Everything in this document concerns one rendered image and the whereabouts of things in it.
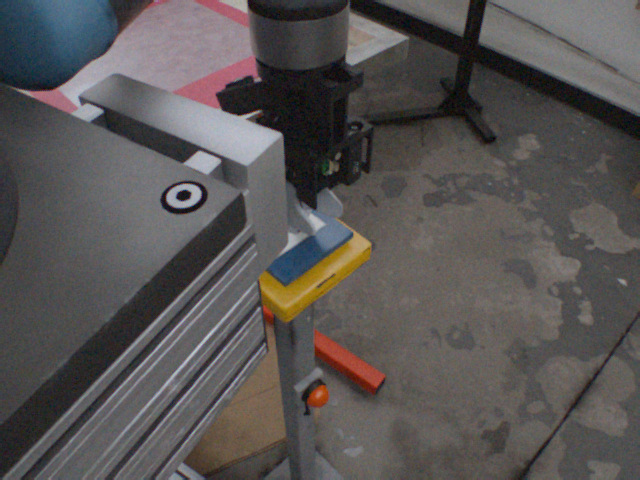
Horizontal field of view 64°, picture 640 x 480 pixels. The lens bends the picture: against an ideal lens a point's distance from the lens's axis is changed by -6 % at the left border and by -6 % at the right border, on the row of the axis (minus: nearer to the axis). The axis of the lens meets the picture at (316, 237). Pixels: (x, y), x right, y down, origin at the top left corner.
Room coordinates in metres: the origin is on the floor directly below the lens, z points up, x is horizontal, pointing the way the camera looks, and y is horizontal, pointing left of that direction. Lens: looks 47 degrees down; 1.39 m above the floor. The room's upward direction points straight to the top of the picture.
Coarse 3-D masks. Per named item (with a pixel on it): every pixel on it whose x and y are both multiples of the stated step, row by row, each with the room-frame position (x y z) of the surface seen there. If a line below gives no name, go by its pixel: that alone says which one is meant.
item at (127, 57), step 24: (120, 48) 0.85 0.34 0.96; (144, 48) 0.84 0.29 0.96; (96, 72) 0.77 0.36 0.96; (120, 72) 0.76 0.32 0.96; (144, 72) 0.76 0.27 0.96; (168, 72) 0.76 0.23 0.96; (48, 96) 0.70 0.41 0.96; (72, 96) 0.70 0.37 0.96; (192, 96) 0.69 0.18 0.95; (216, 96) 0.69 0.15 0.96
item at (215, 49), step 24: (168, 0) 1.05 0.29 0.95; (192, 0) 1.04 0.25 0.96; (216, 0) 1.04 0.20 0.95; (144, 24) 0.94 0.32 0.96; (168, 24) 0.94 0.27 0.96; (192, 24) 0.93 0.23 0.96; (216, 24) 0.93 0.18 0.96; (240, 24) 0.93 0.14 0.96; (168, 48) 0.84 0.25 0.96; (192, 48) 0.84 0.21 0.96; (216, 48) 0.84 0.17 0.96; (240, 48) 0.84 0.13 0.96; (192, 72) 0.76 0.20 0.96; (216, 72) 0.76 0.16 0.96; (240, 72) 0.76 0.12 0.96
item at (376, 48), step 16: (352, 16) 0.88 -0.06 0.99; (352, 32) 0.85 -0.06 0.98; (368, 32) 0.82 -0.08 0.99; (384, 32) 0.82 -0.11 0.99; (352, 48) 0.77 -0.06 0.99; (368, 48) 0.77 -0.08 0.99; (384, 48) 0.77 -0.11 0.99; (400, 48) 0.79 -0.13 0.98; (352, 64) 0.72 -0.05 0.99; (368, 64) 0.74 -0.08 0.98; (384, 64) 0.77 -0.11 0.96; (256, 112) 0.59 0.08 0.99
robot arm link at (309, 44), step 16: (256, 16) 0.36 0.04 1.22; (336, 16) 0.36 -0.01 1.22; (256, 32) 0.36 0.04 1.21; (272, 32) 0.35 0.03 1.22; (288, 32) 0.35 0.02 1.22; (304, 32) 0.35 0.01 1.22; (320, 32) 0.35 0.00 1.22; (336, 32) 0.36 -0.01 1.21; (256, 48) 0.37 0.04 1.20; (272, 48) 0.35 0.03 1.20; (288, 48) 0.35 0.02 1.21; (304, 48) 0.35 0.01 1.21; (320, 48) 0.35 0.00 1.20; (336, 48) 0.36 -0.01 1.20; (272, 64) 0.35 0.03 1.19; (288, 64) 0.35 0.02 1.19; (304, 64) 0.35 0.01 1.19; (320, 64) 0.35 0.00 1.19
